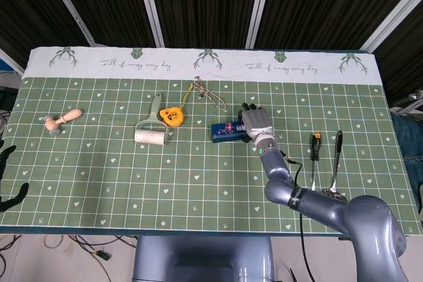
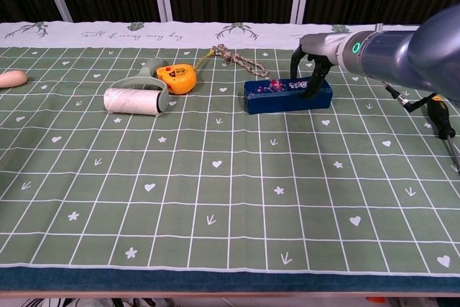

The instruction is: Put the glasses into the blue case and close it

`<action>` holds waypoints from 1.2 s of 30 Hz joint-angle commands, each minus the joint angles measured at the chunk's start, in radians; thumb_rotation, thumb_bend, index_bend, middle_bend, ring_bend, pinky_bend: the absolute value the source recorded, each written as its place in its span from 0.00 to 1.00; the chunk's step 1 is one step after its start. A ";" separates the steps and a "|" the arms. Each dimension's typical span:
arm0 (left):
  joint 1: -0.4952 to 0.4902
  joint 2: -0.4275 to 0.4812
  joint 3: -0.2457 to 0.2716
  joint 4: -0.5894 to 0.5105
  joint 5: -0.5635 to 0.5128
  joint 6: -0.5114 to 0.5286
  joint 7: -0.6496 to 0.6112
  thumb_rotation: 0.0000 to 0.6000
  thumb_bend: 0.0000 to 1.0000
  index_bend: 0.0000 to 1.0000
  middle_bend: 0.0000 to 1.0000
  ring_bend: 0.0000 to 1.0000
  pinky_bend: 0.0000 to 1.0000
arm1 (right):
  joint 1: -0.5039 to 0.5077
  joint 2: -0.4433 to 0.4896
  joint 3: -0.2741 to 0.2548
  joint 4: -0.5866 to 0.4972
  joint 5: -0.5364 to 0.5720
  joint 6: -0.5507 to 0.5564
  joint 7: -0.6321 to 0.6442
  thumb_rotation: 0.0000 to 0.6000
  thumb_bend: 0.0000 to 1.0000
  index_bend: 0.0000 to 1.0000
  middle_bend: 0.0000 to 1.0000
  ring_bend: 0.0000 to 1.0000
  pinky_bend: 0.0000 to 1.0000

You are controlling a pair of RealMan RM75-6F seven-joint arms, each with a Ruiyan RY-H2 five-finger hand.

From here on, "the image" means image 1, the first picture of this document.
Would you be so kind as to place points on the white partition post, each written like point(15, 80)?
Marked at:
point(393, 18)
point(150, 4)
point(259, 8)
point(67, 4)

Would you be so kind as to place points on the white blue board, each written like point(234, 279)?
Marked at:
point(8, 77)

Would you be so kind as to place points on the green grid tablecloth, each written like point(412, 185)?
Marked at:
point(99, 169)

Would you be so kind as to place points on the black plug connector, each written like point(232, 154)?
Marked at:
point(102, 255)

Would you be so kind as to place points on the blue glasses case grey lining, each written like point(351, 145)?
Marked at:
point(228, 130)

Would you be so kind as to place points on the yellow tape measure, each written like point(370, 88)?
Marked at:
point(171, 117)

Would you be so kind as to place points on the green lint roller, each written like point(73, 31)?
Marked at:
point(148, 137)

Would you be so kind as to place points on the left robot hand black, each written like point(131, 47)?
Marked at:
point(6, 155)

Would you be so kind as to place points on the black orange screwdriver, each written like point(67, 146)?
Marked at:
point(316, 146)

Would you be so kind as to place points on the blue denim cloth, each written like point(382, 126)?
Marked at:
point(408, 136)

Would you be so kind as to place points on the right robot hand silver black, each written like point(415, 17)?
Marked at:
point(257, 121)

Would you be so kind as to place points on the grey blue robot torso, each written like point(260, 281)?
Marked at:
point(201, 259)

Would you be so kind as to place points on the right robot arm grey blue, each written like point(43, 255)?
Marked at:
point(363, 222)

